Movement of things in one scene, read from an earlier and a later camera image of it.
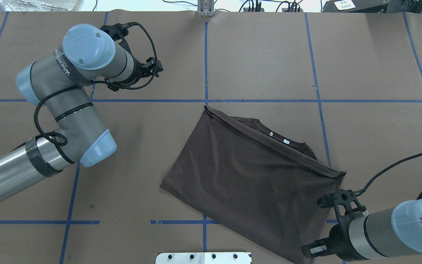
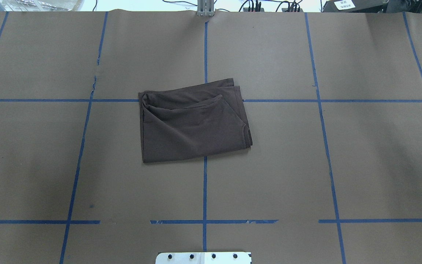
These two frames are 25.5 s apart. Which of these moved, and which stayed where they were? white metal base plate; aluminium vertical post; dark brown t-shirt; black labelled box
Moved: dark brown t-shirt
Stayed: aluminium vertical post; black labelled box; white metal base plate
